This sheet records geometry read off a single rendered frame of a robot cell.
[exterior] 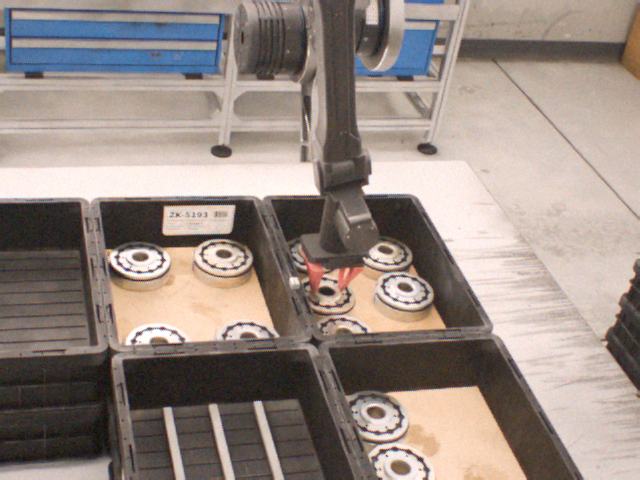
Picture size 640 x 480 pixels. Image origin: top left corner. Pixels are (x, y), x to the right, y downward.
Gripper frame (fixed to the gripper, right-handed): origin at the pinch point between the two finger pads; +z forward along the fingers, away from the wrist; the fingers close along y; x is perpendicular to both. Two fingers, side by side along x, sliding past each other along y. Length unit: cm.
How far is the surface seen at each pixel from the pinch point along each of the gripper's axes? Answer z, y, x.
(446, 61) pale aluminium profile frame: 49, 118, 184
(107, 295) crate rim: -6.1, -37.7, -4.4
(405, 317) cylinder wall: 3.2, 12.8, -6.0
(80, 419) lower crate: 6.7, -43.4, -16.8
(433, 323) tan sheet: 4.3, 17.9, -7.0
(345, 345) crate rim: -5.9, -5.2, -20.8
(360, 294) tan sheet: 4.3, 7.8, 2.5
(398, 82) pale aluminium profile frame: 58, 101, 184
